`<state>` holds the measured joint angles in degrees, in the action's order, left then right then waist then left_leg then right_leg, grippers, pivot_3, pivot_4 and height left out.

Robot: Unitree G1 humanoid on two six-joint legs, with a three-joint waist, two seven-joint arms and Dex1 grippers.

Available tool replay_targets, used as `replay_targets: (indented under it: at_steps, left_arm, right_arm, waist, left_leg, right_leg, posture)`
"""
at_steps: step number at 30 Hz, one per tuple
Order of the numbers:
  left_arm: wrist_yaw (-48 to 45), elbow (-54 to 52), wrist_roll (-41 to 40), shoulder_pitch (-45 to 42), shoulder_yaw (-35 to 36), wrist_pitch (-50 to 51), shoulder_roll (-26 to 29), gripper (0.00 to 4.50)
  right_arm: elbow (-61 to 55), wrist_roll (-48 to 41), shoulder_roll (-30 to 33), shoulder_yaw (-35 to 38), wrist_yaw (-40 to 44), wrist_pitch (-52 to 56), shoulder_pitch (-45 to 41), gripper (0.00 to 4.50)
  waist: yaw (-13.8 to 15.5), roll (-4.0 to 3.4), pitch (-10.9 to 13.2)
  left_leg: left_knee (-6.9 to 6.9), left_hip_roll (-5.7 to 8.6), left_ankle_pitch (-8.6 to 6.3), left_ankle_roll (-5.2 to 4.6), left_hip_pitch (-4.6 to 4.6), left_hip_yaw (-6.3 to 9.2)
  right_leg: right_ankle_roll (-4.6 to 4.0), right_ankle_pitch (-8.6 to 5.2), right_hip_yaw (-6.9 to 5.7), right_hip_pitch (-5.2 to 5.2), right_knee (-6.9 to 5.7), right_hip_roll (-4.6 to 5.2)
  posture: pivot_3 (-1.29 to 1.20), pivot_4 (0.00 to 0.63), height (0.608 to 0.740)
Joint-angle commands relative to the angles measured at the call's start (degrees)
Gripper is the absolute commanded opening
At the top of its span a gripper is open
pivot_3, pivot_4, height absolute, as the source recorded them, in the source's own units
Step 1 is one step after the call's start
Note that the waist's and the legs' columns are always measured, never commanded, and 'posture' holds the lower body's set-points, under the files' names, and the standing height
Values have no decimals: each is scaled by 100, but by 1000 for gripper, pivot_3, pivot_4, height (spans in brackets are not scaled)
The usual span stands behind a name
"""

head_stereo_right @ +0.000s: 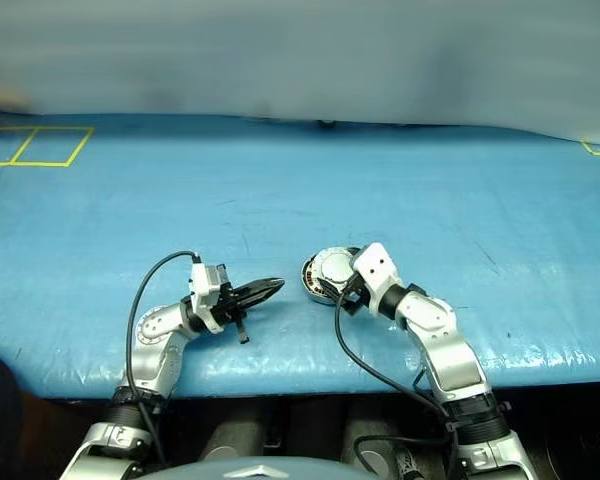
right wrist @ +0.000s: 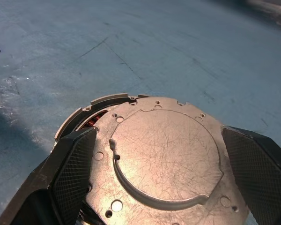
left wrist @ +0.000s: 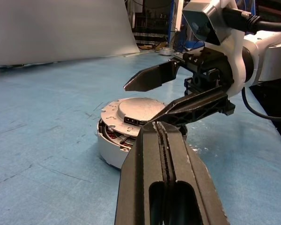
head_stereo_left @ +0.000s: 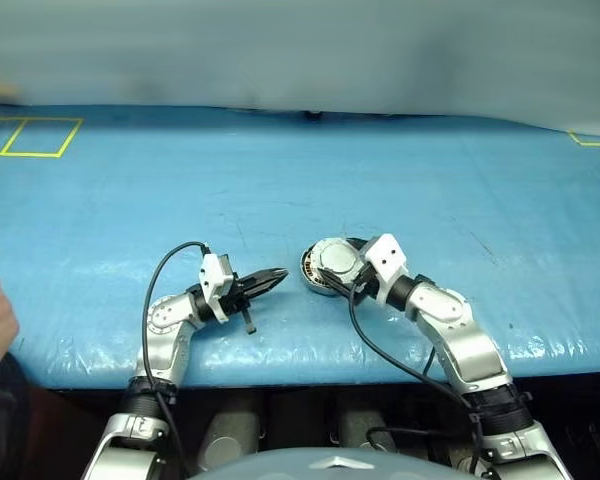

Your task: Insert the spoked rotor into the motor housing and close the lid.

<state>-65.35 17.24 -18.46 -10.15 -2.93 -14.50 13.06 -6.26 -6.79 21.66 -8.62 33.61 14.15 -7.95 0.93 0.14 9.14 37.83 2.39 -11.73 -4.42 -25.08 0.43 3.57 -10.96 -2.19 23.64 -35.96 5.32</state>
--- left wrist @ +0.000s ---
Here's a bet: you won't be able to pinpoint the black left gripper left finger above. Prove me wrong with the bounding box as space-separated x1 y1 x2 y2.
114 121 169 225

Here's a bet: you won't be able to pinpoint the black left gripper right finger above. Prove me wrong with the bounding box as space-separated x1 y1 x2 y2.
158 122 230 225

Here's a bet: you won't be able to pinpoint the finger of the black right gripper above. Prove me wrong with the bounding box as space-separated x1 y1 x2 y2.
152 88 236 128
123 61 180 92

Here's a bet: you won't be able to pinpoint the round silver motor lid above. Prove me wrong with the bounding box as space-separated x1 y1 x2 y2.
100 97 167 138

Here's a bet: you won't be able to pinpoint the silver motor housing copper coils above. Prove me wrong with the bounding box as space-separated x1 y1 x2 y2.
97 117 188 169

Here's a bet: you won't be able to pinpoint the small round metal part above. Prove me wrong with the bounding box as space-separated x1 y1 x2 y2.
154 46 176 56

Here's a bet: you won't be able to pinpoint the dark cluttered shelf rack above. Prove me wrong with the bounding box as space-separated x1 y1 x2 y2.
132 0 174 47

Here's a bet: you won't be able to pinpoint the large white panel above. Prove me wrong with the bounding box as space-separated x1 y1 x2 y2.
0 0 141 68

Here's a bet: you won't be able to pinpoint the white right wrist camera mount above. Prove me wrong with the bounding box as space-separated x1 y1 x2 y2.
182 0 246 99

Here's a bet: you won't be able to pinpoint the thin black cable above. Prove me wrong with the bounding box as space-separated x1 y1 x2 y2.
242 88 279 120

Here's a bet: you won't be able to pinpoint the blue metal post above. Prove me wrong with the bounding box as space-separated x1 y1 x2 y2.
170 0 179 45

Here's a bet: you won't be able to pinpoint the thick black camera cable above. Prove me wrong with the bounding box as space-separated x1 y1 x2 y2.
222 7 281 31

